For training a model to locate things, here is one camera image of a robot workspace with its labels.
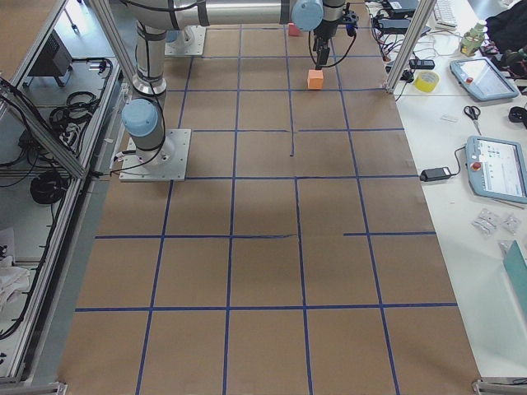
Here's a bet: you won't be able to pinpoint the black phone device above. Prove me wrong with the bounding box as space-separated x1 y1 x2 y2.
408 58 435 70

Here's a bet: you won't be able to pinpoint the teach pendant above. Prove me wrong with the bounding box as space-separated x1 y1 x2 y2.
450 58 520 102
465 136 526 204

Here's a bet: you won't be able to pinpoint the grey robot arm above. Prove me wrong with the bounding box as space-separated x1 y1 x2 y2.
164 26 354 179

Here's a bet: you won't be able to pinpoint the black power brick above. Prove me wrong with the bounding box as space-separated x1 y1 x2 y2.
419 167 453 182

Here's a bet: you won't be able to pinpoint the aluminium frame rail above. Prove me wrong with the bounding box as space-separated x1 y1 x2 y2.
1 1 121 393

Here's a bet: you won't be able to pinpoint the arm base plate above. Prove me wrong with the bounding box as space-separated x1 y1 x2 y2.
165 26 206 58
119 129 191 182

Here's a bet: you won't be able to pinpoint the near teach pendant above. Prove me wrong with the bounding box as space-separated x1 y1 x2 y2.
465 136 526 204

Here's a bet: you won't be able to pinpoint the small plastic bags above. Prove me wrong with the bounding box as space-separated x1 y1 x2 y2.
471 208 521 236

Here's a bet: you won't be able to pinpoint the aluminium frame post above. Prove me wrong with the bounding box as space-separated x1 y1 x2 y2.
385 0 436 94

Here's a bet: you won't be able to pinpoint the orange foam cube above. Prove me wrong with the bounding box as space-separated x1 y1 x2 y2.
307 69 324 91

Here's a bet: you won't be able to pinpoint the far teach pendant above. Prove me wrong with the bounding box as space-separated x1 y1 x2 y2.
450 58 520 102

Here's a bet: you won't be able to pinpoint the black laptop charger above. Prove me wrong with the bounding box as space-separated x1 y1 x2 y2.
375 18 411 35

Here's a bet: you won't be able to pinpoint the pink foam cube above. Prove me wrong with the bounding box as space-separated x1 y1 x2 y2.
287 22 301 37

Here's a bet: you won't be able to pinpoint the black electronics box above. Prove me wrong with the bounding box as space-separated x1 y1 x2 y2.
24 30 72 87

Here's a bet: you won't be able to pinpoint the black handled scissors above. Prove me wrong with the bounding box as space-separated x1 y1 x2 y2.
464 105 482 136

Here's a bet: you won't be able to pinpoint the teal board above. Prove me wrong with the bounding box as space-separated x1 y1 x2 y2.
503 241 527 314

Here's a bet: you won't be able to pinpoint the coiled black cables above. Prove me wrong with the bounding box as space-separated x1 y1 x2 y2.
49 91 102 145

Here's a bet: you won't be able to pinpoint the black cloth bundle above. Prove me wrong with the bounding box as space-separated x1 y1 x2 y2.
486 1 526 51

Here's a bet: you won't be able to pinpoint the yellow tape roll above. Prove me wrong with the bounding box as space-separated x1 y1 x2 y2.
414 70 440 93

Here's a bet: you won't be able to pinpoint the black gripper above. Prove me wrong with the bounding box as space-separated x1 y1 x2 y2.
313 30 336 69

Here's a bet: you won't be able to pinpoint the white keyboard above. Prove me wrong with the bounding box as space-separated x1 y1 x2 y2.
432 0 458 30

